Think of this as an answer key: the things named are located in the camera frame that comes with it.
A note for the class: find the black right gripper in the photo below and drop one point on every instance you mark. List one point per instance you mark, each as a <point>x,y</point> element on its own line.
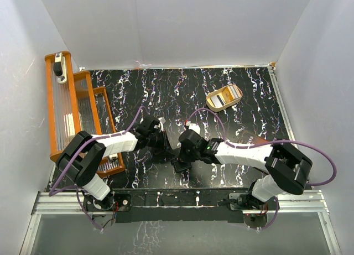
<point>185,157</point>

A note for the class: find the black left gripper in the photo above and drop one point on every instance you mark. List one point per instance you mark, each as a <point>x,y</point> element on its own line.
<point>165,149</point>

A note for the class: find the blue credit card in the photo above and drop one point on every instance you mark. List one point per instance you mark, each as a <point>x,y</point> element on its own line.
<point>180,166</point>

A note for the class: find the white magnetic stripe card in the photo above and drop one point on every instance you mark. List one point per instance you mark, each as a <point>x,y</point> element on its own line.
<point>217,101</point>

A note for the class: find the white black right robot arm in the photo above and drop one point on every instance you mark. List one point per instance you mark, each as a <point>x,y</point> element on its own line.
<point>287,167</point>

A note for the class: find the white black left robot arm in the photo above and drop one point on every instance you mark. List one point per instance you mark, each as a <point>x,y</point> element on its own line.
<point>80,160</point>

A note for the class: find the white stack of cards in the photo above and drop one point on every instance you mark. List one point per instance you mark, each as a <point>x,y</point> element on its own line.
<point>230,93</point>

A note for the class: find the orange tiered acrylic rack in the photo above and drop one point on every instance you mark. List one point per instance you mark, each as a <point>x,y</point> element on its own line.
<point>74,106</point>

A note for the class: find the white device on rack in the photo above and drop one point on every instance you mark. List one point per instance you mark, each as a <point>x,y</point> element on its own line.
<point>59,68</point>

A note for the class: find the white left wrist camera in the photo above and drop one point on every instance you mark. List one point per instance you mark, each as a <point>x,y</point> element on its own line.
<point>161,121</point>

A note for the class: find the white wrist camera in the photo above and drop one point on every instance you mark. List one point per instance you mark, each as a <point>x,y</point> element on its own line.
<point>192,126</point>
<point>161,121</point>

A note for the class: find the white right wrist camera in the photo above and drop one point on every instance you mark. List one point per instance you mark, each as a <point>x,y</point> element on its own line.
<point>192,126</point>

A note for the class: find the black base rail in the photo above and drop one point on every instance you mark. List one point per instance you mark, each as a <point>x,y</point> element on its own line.
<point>201,204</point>

